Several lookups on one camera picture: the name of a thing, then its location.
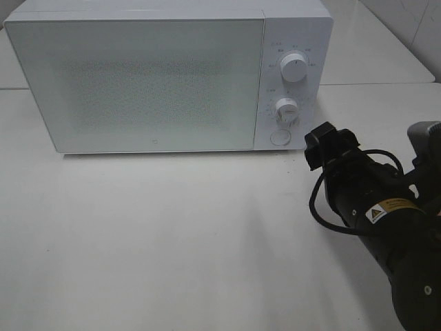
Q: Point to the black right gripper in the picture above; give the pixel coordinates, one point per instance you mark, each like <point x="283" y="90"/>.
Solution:
<point x="341" y="158"/>

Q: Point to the round white door button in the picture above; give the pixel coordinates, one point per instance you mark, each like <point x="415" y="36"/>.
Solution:
<point x="280" y="137"/>

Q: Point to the white microwave door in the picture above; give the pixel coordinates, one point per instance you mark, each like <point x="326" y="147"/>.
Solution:
<point x="143" y="86"/>

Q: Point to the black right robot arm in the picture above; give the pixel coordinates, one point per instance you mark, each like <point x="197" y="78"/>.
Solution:
<point x="396" y="214"/>

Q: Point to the white lower timer knob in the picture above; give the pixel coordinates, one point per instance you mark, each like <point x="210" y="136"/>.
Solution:
<point x="286" y="111"/>

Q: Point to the white upper power knob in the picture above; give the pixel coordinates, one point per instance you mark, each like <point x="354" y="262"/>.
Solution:
<point x="293" y="66"/>

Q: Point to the white adjacent table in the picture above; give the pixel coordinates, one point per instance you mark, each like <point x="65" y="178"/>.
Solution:
<point x="362" y="50"/>

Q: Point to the white microwave oven body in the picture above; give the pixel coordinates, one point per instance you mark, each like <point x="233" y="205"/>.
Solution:
<point x="287" y="26"/>

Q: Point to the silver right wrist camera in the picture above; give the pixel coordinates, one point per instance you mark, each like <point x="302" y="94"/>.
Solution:
<point x="425" y="140"/>

